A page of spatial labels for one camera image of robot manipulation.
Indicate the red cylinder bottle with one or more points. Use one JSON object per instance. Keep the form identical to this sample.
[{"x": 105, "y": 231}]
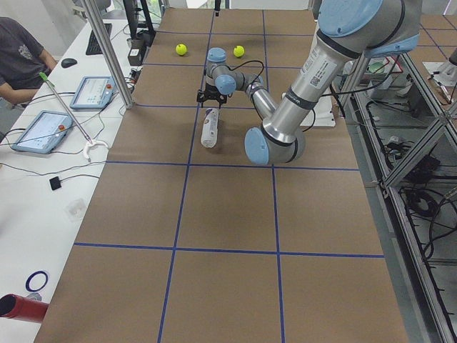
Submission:
[{"x": 24, "y": 309}]

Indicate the white curved clamp piece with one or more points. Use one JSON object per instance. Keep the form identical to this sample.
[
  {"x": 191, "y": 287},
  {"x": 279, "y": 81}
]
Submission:
[{"x": 92, "y": 145}]

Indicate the black monitor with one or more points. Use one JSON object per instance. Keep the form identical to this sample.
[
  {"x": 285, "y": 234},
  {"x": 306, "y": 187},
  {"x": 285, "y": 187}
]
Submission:
[{"x": 139, "y": 20}]

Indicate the yellow tennis ball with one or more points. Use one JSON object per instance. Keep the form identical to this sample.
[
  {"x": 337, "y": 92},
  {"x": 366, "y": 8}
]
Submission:
[
  {"x": 238, "y": 51},
  {"x": 181, "y": 49}
]

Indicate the aluminium frame post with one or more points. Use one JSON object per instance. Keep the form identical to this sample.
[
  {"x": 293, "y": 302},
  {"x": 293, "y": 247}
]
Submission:
[{"x": 97, "y": 25}]

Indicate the teach pendant tablet far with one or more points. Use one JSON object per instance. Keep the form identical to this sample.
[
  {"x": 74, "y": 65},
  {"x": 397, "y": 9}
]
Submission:
[{"x": 93, "y": 93}]

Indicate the seated person dark shirt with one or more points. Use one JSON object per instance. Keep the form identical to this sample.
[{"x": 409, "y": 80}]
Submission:
[{"x": 23, "y": 58}]

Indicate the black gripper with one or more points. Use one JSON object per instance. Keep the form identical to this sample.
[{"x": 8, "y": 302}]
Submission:
[{"x": 211, "y": 90}]

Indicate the teach pendant tablet near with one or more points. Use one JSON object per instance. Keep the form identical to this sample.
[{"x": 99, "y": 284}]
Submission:
[{"x": 44, "y": 133}]

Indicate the teach pendant tablet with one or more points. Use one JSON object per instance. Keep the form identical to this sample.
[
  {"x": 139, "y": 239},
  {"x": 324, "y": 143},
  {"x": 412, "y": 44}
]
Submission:
[
  {"x": 44, "y": 133},
  {"x": 93, "y": 93}
]

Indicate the clear plastic bag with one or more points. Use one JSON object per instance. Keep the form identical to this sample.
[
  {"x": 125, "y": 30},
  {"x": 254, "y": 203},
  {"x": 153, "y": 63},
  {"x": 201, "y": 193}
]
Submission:
[{"x": 76, "y": 210}]

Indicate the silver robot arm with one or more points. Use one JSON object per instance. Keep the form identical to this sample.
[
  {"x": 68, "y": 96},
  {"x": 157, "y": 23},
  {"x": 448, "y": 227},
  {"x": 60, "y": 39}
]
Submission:
[{"x": 346, "y": 30}]

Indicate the small black square pad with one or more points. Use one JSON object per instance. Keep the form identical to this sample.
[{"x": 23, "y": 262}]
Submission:
[{"x": 55, "y": 183}]

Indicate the black box white label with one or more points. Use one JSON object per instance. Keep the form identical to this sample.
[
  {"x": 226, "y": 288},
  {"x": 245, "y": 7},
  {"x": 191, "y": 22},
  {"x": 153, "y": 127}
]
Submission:
[{"x": 137, "y": 52}]

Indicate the black computer mouse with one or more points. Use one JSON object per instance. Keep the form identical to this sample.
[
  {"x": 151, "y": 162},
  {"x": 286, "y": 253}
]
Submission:
[{"x": 68, "y": 62}]

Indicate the white tennis ball can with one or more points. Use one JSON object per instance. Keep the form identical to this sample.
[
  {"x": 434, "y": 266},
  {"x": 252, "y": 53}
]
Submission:
[{"x": 209, "y": 133}]

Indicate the metal rod green handle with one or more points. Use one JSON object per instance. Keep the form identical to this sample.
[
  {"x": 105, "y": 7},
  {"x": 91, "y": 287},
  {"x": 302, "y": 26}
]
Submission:
[{"x": 64, "y": 105}]

